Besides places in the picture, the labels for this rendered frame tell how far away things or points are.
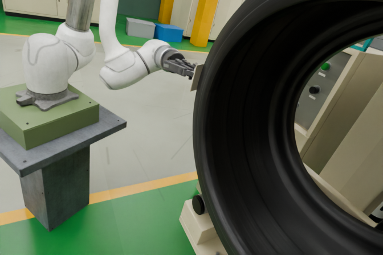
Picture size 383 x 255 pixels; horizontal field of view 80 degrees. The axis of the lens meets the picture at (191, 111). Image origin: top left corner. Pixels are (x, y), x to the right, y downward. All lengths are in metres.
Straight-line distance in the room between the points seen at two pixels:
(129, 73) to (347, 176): 0.74
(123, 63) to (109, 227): 1.04
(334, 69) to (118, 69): 0.82
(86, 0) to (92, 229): 1.21
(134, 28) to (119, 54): 4.84
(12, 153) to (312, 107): 1.20
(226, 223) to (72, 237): 1.21
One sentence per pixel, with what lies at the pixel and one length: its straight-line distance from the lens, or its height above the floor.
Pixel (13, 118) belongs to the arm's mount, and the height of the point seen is 0.75.
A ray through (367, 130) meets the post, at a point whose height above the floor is 1.13.
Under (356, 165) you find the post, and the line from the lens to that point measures 0.71.
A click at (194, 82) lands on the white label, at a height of 1.16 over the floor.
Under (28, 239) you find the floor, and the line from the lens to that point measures 1.62.
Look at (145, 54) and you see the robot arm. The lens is 0.88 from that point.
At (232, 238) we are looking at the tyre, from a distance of 0.46.
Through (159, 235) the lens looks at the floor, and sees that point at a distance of 1.58.
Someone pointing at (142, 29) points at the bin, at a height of 0.18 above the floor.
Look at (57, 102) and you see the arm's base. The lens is 1.14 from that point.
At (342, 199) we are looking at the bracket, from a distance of 0.74.
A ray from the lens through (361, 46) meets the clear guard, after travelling 1.01.
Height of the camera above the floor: 1.33
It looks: 28 degrees down
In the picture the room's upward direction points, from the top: 15 degrees clockwise
